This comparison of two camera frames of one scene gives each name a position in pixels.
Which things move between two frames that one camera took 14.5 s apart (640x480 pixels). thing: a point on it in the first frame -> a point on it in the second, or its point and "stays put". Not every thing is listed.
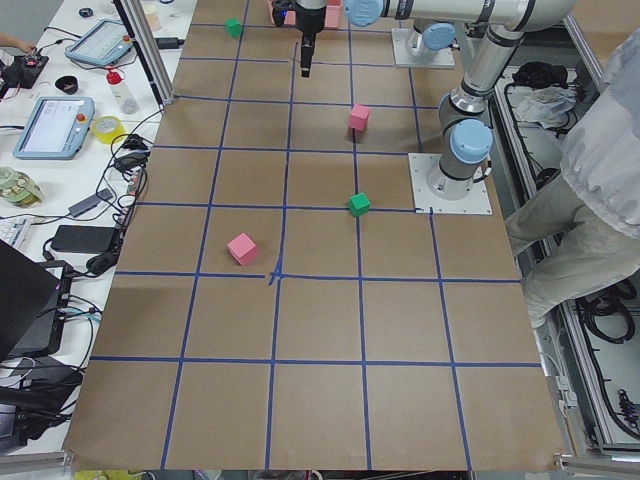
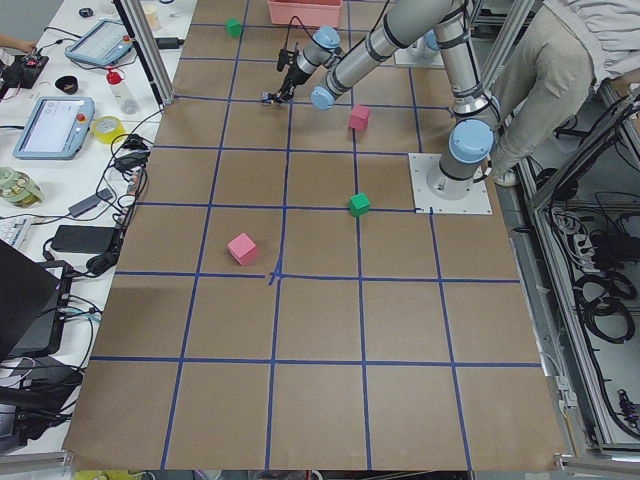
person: (580, 231) -> (574, 47)
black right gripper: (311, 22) -> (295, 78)
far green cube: (232, 25) stays put
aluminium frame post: (141, 32) stays put
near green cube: (359, 204) stays put
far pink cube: (359, 116) stays put
